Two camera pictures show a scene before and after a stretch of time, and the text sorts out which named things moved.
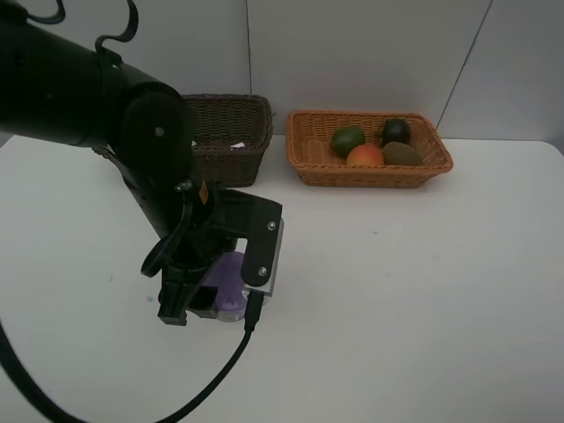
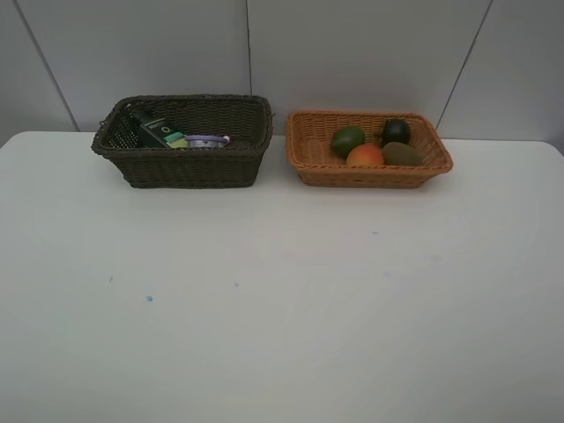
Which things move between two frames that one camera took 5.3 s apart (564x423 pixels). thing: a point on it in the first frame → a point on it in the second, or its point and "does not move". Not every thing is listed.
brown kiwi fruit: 399,153 does not move
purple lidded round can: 226,276 → 205,141
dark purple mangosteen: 396,129 does not move
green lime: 346,137 does not move
